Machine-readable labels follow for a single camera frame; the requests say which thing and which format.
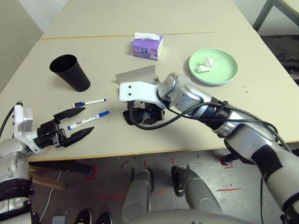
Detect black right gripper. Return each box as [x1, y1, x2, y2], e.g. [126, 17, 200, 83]
[140, 102, 165, 115]

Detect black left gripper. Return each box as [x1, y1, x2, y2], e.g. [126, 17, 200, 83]
[34, 107, 95, 149]

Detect white marker blue cap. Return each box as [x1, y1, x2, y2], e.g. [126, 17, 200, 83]
[67, 110, 110, 131]

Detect black sunglasses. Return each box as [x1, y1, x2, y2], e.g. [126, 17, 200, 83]
[123, 107, 165, 126]

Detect grey glasses case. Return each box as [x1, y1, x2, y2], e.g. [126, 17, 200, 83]
[115, 65, 162, 86]

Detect white tissue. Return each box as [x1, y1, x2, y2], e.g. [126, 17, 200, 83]
[197, 56, 219, 73]

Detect green plate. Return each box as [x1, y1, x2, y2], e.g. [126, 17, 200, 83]
[188, 48, 239, 85]

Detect thin white marker blue clip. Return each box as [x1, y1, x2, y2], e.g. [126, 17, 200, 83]
[72, 98, 108, 108]

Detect black table foot bar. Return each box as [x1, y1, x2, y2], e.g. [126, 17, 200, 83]
[28, 160, 94, 175]

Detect black plastic cup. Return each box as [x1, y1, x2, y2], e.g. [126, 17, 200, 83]
[49, 54, 91, 92]

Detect blue plate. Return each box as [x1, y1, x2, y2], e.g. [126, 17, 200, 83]
[190, 70, 238, 87]

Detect purple tissue pack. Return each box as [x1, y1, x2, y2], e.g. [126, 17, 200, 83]
[131, 32, 164, 61]

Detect wooden plank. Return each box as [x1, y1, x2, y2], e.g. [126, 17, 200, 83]
[29, 168, 66, 190]

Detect grey robot left leg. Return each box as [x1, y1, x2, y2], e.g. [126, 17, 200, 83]
[120, 168, 155, 221]

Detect grey robot leg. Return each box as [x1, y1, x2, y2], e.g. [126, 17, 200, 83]
[171, 165, 222, 213]
[120, 168, 155, 221]

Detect grey robot right leg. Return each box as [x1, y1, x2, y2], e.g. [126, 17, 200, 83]
[171, 165, 222, 213]

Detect black shoe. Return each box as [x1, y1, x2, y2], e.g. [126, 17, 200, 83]
[76, 209, 94, 224]
[96, 212, 113, 224]

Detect grey floor object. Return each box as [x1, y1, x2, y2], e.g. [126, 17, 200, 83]
[50, 211, 68, 224]

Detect grey robot torso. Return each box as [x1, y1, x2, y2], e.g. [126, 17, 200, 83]
[130, 209, 257, 224]

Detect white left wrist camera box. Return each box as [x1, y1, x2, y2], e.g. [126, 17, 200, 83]
[13, 104, 47, 154]

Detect black left wrist camera cable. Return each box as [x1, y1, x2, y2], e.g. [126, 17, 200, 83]
[0, 100, 23, 140]

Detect neighbouring table black frame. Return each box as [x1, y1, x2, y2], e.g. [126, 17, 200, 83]
[253, 0, 299, 31]

